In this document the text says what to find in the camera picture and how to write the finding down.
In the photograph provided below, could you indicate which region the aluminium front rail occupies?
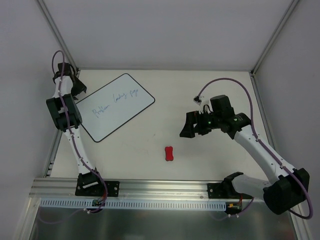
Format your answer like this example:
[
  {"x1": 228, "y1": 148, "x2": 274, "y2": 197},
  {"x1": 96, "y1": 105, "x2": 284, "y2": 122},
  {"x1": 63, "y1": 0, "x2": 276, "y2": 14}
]
[{"x1": 29, "y1": 177, "x2": 224, "y2": 201}]

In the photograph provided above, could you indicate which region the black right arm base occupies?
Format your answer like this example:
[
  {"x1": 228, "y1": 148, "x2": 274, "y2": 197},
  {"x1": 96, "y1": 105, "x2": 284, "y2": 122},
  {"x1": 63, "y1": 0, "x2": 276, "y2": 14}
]
[{"x1": 207, "y1": 171, "x2": 253, "y2": 200}]

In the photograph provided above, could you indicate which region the aluminium corner post left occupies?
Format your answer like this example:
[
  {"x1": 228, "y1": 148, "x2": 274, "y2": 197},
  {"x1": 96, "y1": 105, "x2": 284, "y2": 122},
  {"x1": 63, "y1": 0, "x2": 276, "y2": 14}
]
[{"x1": 35, "y1": 0, "x2": 79, "y2": 75}]

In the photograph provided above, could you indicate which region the aluminium corner post right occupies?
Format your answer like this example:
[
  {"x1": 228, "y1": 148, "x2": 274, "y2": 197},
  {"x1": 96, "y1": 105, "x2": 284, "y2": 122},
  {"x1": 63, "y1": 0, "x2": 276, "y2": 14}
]
[{"x1": 249, "y1": 0, "x2": 301, "y2": 76}]

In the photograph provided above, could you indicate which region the white slotted cable duct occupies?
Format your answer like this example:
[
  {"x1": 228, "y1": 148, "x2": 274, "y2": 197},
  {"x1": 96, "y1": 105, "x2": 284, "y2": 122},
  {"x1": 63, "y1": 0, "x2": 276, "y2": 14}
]
[{"x1": 39, "y1": 198, "x2": 227, "y2": 212}]

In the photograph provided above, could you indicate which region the red whiteboard eraser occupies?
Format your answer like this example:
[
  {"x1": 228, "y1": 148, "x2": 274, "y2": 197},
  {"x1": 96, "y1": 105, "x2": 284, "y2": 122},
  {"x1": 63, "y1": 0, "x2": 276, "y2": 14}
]
[{"x1": 164, "y1": 146, "x2": 174, "y2": 162}]

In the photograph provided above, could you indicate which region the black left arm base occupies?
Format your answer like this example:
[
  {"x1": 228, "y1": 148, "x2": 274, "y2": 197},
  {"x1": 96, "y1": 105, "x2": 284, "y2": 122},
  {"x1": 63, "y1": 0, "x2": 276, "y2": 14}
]
[{"x1": 75, "y1": 172, "x2": 120, "y2": 197}]

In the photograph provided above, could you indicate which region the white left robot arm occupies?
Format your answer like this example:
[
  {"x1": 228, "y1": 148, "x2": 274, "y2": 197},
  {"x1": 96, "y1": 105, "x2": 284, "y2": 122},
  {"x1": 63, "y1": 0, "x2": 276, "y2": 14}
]
[{"x1": 46, "y1": 62, "x2": 104, "y2": 196}]

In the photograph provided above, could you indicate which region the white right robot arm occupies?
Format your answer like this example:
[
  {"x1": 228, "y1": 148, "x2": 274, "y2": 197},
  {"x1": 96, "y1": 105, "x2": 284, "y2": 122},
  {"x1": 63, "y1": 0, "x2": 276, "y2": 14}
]
[{"x1": 179, "y1": 95, "x2": 311, "y2": 215}]

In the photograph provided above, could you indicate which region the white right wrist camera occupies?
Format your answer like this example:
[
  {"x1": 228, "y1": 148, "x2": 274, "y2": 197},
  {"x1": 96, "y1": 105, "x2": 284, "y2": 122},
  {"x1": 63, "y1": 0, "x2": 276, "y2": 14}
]
[{"x1": 193, "y1": 95, "x2": 210, "y2": 107}]

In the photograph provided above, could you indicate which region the aluminium corner post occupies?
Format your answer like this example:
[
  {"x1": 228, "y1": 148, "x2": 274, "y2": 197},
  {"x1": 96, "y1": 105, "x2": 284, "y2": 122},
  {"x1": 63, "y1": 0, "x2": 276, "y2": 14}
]
[
  {"x1": 249, "y1": 0, "x2": 301, "y2": 76},
  {"x1": 35, "y1": 0, "x2": 79, "y2": 75}
]

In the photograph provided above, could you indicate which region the white whiteboard black frame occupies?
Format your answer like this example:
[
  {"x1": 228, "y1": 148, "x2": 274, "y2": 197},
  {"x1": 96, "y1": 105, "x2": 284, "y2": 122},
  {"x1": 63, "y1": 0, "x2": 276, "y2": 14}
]
[{"x1": 76, "y1": 73, "x2": 156, "y2": 143}]

